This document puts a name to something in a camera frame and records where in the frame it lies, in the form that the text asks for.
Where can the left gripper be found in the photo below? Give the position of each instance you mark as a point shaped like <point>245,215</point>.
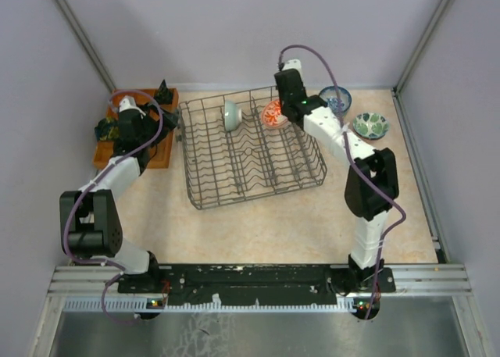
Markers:
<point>169,121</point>

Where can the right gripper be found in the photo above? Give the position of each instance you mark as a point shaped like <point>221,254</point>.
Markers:
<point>280,98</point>

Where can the orange white patterned bowl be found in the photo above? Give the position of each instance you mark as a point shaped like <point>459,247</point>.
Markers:
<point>271,116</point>

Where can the blue white floral bowl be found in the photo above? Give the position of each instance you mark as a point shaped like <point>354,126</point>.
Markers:
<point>336,97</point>

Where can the yellow blue patterned bowl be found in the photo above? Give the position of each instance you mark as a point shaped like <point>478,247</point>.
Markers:
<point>340,114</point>

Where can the grey wire dish rack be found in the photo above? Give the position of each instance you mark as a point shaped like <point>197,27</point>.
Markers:
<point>223,168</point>

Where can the pink patterned bowl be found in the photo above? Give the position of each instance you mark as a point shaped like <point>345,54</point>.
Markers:
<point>374,138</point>

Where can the green leaf patterned bowl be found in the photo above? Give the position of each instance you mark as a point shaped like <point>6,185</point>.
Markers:
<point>370,124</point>

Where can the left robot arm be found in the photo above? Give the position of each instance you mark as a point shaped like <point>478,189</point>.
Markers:
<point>91,231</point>

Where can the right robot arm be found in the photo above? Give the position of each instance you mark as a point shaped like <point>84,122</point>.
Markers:
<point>372,183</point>

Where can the wooden compartment tray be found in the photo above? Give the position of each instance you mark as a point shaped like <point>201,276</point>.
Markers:
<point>159,154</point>

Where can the pale green grid bowl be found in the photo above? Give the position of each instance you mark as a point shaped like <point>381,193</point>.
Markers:
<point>232,116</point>

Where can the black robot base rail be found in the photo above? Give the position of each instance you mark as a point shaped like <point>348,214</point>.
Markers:
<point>275,286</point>

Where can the aluminium frame rail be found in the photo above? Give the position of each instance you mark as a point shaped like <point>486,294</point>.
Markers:
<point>431,279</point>

